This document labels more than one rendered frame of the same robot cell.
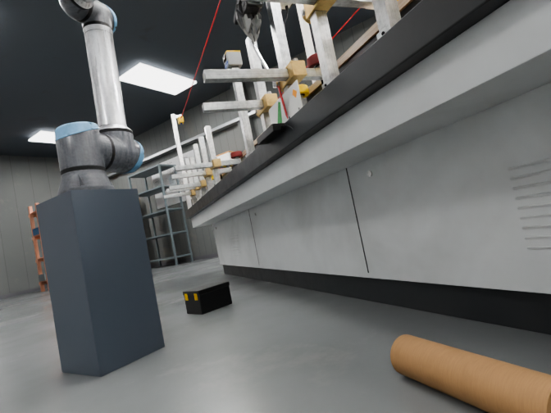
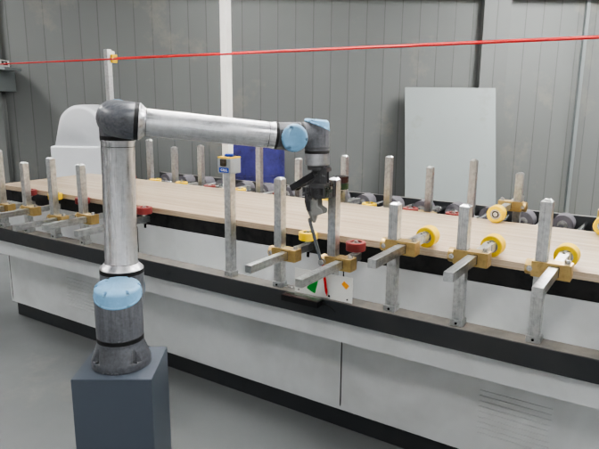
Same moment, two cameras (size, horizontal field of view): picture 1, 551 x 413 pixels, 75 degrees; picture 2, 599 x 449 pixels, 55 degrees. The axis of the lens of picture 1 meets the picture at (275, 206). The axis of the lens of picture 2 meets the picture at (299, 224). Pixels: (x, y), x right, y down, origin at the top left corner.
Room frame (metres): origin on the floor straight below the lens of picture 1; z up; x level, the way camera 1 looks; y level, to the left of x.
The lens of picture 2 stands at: (-0.49, 1.21, 1.46)
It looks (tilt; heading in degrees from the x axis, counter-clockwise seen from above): 12 degrees down; 325
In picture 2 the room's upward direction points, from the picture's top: straight up
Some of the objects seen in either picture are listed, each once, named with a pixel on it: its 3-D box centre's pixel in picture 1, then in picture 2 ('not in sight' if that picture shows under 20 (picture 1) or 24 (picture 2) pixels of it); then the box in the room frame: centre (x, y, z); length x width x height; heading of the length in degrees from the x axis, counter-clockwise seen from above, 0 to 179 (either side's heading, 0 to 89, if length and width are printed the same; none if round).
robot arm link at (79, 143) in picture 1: (81, 147); (118, 307); (1.32, 0.67, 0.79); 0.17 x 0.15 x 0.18; 158
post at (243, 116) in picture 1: (243, 112); (230, 224); (1.69, 0.07, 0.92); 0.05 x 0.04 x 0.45; 22
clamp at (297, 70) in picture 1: (291, 77); (338, 262); (1.19, -0.14, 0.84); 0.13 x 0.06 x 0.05; 22
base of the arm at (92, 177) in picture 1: (85, 183); (120, 347); (1.31, 0.67, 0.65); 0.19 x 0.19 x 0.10
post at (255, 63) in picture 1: (261, 92); (280, 235); (1.44, -0.03, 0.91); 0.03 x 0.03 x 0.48; 22
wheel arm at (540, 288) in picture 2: not in sight; (553, 270); (0.48, -0.42, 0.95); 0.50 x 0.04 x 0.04; 112
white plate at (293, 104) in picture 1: (284, 110); (323, 285); (1.23, -0.10, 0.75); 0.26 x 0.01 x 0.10; 22
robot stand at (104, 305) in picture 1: (101, 276); (127, 443); (1.31, 0.67, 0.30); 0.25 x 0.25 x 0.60; 57
